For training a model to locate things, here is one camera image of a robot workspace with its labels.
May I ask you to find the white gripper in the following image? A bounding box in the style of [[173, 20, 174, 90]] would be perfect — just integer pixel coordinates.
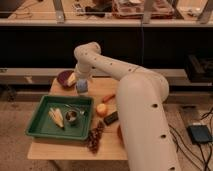
[[74, 66, 91, 80]]

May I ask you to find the silver fork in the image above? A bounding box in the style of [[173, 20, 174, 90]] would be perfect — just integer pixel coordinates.
[[65, 104, 85, 115]]

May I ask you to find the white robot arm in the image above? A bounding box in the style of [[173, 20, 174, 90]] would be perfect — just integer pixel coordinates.
[[74, 42, 181, 171]]

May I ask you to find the yellow wedge in bowl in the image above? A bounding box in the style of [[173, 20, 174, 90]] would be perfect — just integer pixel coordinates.
[[67, 73, 76, 87]]

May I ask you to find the purple bowl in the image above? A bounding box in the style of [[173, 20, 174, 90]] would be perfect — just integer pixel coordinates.
[[57, 70, 73, 88]]

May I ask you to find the orange carrot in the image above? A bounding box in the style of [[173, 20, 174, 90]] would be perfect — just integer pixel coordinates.
[[102, 94, 116, 103]]

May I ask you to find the yellow orange apple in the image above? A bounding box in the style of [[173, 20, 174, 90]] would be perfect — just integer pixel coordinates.
[[96, 103, 108, 117]]

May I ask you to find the small metal cup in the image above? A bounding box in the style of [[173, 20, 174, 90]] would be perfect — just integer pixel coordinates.
[[65, 110, 79, 126]]

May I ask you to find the green plastic tray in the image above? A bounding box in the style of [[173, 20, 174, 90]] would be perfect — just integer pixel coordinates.
[[26, 95, 93, 141]]

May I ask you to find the black rectangular block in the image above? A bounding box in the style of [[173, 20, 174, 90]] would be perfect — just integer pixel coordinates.
[[103, 112, 118, 125]]

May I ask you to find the dark grape bunch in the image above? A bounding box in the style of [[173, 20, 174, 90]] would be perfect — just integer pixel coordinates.
[[87, 121, 105, 154]]

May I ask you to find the wooden table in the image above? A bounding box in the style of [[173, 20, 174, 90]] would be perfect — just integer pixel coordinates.
[[28, 78, 128, 161]]

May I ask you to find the black foot pedal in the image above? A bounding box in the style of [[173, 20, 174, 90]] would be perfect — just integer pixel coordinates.
[[187, 125, 212, 144]]

